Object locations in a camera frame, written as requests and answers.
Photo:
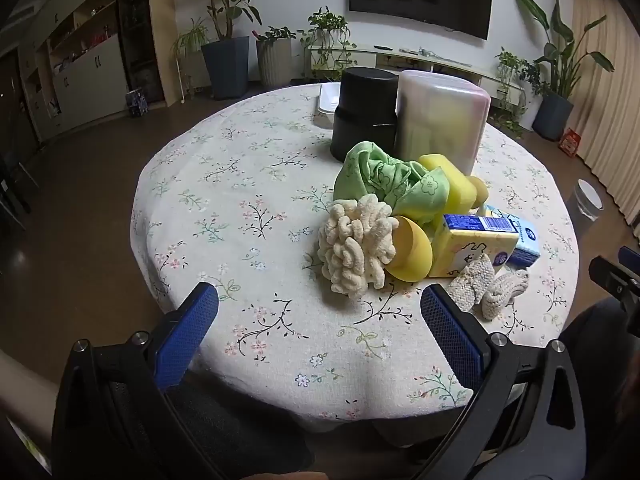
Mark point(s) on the blue tissue pack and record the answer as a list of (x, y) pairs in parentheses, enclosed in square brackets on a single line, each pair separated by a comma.
[(525, 245)]

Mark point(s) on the yellow block sponge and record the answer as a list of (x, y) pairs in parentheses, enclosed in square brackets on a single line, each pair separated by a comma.
[(450, 180)]

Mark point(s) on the grassy plant on white stand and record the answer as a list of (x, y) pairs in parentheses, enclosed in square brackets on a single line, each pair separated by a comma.
[(192, 40)]

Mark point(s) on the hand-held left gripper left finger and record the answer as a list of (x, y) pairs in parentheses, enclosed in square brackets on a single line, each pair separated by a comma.
[(190, 340)]

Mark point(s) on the tan gourd-shaped sponge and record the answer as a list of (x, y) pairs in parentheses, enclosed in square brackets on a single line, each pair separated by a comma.
[(478, 190)]

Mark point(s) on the large-leaf plant in dark pot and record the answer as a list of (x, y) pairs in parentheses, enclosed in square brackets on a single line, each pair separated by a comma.
[(552, 115)]

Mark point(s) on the white plastic tray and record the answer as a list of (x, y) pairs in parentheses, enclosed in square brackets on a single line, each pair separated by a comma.
[(329, 99)]

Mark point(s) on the white television cabinet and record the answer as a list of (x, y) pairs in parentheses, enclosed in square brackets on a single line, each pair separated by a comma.
[(440, 62)]

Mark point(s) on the cream chenille mitt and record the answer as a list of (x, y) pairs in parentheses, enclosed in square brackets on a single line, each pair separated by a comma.
[(350, 240)]

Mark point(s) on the cream knitted cloth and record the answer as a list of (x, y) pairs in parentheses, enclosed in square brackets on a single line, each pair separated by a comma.
[(470, 282), (505, 292)]

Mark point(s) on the green cloth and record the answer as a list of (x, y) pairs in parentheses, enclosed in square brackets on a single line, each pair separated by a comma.
[(380, 175)]

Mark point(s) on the blue box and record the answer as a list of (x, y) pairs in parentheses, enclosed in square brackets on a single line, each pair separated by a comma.
[(136, 102)]

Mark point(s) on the person's dark pants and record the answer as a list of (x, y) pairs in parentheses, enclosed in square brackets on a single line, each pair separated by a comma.
[(595, 360)]

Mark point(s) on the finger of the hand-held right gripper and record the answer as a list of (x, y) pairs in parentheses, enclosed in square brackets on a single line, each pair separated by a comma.
[(631, 254), (612, 280)]

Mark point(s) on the black cylindrical container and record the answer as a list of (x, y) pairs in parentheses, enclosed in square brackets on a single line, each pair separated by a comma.
[(362, 110)]

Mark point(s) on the beige curtain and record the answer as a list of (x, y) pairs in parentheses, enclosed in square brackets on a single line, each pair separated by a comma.
[(615, 110)]

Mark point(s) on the red gift box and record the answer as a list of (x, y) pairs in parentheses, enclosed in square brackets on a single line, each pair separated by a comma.
[(570, 142)]

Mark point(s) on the dark display shelf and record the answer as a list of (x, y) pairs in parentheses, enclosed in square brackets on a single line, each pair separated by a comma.
[(137, 35)]

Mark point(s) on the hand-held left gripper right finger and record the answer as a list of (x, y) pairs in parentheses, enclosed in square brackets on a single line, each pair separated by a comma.
[(452, 340)]

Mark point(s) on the trailing vine plant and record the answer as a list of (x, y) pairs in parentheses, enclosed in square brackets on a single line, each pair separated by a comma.
[(327, 30)]

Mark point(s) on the white wall cabinet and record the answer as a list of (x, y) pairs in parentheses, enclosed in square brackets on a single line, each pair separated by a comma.
[(90, 70)]

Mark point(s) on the tall tree in blue pot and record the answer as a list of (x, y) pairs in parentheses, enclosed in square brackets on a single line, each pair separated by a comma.
[(225, 67)]

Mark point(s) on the yellow tissue pack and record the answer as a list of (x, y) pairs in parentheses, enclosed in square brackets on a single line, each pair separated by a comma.
[(465, 250)]

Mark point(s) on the grey trash can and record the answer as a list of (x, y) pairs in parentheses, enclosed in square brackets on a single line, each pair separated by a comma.
[(585, 202)]

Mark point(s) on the translucent plastic container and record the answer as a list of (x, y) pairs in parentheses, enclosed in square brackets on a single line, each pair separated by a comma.
[(440, 120)]

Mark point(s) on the plant in ribbed grey pot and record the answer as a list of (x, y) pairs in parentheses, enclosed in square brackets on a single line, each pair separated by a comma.
[(274, 62)]

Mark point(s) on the small plant in white pot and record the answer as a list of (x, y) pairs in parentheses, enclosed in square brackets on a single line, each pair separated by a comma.
[(512, 67)]

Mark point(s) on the dark chair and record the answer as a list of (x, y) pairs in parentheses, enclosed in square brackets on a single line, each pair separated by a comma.
[(15, 190)]

